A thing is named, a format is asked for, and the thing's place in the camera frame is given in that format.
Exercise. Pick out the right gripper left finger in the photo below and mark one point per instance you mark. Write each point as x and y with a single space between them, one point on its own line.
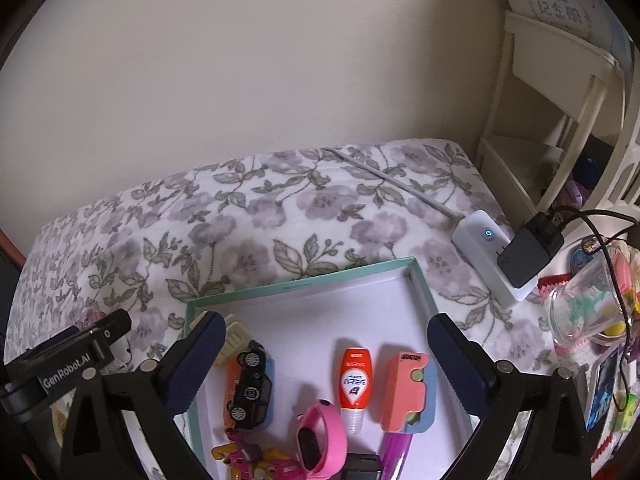
97 443

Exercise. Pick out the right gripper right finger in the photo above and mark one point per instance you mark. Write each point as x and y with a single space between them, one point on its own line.
554 444

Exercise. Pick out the pink puppy toy figure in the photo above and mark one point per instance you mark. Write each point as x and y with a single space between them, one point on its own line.
246 460

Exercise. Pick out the pink blue folding toy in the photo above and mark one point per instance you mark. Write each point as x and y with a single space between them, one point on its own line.
410 393

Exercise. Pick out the orange blue carrot knife toy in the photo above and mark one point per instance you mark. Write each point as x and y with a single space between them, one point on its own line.
265 394

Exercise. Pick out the black toy car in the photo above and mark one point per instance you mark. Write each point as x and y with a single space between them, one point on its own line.
250 384

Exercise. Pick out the purple lighter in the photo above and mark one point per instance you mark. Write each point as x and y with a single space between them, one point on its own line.
393 453

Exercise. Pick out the cream hair claw clip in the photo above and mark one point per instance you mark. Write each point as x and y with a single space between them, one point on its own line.
237 340

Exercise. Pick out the black power adapter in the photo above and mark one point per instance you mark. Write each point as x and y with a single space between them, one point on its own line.
362 466

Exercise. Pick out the red glue tube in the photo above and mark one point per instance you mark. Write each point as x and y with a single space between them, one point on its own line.
354 387

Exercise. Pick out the pink kids smartwatch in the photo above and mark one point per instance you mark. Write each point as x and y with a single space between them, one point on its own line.
321 440

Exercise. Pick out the clear plastic cup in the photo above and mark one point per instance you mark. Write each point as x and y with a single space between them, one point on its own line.
595 299

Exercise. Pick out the black charger plug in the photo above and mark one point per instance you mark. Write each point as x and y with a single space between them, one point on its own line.
531 250

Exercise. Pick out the white power strip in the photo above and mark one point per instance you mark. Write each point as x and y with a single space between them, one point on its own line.
481 241

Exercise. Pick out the teal white box lid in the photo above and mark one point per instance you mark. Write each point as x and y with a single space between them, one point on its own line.
305 326

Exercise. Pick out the floral grey white blanket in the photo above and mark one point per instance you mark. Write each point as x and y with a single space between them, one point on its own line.
265 219

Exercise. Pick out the cream wooden shelf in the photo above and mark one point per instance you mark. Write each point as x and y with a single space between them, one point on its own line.
555 94

